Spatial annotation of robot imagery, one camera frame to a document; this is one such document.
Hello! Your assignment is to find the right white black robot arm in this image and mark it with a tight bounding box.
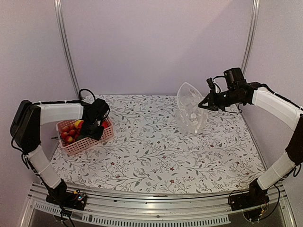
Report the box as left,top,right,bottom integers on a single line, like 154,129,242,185
198,82,303,206

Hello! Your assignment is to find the floral patterned table mat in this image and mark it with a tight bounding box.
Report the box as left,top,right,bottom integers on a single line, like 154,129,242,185
51,95,265,194

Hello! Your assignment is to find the clear zip top bag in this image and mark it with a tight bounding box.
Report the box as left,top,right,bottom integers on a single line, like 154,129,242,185
176,82,208,135

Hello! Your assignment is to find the aluminium frame post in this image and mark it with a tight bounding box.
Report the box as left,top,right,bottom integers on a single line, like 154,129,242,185
54,0,80,96
241,0,260,74

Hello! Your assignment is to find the left aluminium frame post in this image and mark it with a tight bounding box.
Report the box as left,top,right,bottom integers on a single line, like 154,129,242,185
54,0,80,96

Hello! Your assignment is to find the pink plastic basket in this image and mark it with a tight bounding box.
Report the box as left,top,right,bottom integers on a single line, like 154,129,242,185
56,118,114,155

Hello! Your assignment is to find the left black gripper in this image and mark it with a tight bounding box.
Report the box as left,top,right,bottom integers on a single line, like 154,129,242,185
80,118,105,140

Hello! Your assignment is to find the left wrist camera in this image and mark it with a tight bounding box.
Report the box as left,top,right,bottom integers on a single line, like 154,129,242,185
91,98,110,121

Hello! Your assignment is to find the green toy pepper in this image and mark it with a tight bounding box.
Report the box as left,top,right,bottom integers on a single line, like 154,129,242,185
76,134,87,141

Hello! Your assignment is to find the front aluminium rail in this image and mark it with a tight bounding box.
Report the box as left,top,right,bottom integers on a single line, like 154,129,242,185
20,183,298,227

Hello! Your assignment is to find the red toy pepper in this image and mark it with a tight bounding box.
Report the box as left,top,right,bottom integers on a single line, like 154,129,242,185
102,121,109,129

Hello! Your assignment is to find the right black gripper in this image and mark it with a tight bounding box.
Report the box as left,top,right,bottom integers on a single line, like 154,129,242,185
199,87,244,111

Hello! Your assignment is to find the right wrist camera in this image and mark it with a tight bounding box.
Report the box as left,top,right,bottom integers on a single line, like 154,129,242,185
206,68,247,93

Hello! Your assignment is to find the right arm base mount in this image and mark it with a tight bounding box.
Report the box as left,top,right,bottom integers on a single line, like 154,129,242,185
228,190,269,222

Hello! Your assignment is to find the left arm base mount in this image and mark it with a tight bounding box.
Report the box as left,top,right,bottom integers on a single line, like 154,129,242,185
46,188,87,211

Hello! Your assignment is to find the yellow toy pepper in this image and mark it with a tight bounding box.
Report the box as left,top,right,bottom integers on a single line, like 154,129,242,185
74,120,84,129

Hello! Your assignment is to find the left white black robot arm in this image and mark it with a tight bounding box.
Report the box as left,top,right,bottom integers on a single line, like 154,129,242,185
10,98,110,205

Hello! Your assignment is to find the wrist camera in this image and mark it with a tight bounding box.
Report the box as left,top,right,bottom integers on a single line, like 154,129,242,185
91,98,110,121
206,68,247,93

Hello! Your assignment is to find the right aluminium frame post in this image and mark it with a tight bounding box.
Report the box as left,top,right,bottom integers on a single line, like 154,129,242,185
241,0,260,74

